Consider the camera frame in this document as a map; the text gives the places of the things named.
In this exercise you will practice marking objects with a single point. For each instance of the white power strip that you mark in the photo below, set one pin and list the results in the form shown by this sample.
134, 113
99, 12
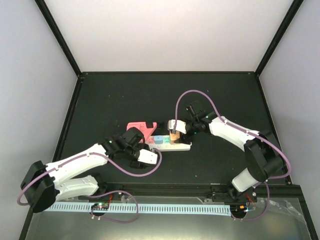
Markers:
166, 146

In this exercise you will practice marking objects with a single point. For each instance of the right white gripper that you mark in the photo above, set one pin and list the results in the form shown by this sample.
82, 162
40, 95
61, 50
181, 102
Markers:
185, 137

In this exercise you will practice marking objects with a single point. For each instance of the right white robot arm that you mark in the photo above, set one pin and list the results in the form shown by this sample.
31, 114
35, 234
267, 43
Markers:
260, 149

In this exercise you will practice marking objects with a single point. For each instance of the circuit board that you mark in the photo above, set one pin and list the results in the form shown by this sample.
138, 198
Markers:
100, 206
237, 209

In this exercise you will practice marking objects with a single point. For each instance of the left circuit board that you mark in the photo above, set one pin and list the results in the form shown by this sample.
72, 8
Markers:
100, 206

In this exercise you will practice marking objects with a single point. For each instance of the pink extension socket adapter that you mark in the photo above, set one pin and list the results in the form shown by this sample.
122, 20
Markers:
147, 128

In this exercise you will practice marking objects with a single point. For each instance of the light blue slotted cable duct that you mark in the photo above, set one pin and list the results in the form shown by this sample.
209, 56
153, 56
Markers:
143, 208

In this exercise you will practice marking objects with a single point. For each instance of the right circuit board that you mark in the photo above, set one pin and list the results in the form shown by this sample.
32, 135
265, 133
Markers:
237, 209

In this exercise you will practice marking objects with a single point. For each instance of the orange cube plug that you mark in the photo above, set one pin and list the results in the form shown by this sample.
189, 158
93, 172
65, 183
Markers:
175, 137

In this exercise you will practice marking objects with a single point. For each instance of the blue cube plug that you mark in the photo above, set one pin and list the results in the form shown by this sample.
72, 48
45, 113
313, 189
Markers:
158, 139

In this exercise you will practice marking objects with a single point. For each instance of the black aluminium frame rail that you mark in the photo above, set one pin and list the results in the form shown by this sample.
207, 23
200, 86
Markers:
215, 192

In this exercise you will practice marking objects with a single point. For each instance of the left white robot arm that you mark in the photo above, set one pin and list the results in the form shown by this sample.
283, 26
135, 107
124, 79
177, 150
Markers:
45, 184

